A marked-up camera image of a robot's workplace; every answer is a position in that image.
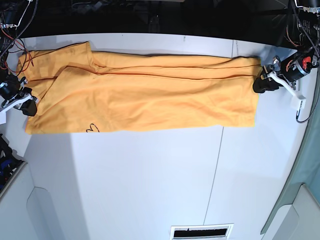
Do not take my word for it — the left gripper with motor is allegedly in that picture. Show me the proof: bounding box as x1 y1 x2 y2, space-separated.
252 52 319 94

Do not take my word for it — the white floor vent grille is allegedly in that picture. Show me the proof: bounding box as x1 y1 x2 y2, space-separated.
169 223 234 240

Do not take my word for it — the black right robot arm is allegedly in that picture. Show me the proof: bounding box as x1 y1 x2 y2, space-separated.
0 0 39 117

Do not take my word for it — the white cabinet panel right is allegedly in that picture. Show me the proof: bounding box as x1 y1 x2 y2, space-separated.
262 184 320 240

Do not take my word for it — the right gripper with motor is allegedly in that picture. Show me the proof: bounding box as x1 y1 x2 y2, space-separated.
0 74 38 117

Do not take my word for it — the white cabinet panel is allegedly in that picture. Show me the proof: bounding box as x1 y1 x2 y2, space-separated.
262 184 320 240
0 162 93 240

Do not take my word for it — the yellow t-shirt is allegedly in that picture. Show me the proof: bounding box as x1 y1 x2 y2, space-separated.
16 42 261 135

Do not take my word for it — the white cabinet panel left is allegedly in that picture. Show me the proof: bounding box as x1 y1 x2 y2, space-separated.
0 162 93 240

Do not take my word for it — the blue black clutter at left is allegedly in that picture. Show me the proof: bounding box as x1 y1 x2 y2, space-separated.
0 133 24 191

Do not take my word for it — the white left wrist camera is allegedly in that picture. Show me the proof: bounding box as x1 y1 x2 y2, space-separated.
290 94 306 111

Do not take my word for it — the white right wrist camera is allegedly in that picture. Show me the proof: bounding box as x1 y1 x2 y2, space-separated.
0 108 7 125

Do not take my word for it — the braided camera cable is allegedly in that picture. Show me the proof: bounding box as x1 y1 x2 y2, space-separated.
289 0 320 124

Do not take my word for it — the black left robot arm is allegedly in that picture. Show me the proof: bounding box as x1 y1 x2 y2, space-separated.
252 0 320 94

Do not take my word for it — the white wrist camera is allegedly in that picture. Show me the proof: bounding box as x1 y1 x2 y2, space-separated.
290 94 306 111
0 108 7 125

